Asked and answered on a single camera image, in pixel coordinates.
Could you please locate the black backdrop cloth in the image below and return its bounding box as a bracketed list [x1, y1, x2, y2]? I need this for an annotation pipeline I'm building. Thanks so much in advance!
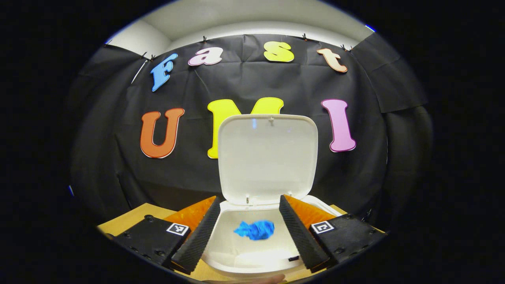
[69, 34, 434, 229]

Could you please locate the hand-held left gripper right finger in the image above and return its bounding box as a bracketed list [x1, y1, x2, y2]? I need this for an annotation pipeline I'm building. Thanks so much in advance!
[279, 194, 387, 273]

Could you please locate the blue paper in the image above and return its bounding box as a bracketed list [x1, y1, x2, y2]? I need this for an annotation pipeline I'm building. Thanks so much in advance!
[234, 220, 275, 241]

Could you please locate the wooden desktop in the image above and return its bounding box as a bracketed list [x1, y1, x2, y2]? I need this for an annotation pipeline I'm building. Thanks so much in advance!
[97, 203, 385, 284]

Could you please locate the white desktop garbage bin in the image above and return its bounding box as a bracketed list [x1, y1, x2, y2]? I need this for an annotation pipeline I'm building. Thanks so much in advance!
[201, 114, 343, 278]

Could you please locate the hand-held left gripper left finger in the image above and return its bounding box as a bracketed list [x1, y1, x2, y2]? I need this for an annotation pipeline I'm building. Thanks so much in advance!
[112, 196, 221, 275]

